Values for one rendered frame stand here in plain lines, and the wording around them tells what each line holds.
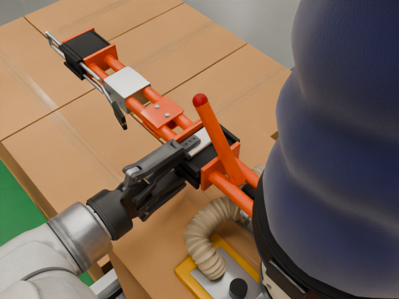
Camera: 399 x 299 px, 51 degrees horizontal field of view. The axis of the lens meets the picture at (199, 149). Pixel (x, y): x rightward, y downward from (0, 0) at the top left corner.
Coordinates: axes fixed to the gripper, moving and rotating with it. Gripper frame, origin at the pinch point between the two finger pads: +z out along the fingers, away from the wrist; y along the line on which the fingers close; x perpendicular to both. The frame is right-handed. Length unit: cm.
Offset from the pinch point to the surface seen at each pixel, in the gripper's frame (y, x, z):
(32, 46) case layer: 53, -116, 13
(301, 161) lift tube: -29.1, 23.1, -9.8
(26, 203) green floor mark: 107, -92, -23
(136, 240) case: 12.5, 0.3, -15.4
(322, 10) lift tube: -40.6, 20.7, -8.2
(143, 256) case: 12.5, 3.5, -16.3
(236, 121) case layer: 54, -31, 45
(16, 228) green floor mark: 107, -83, -32
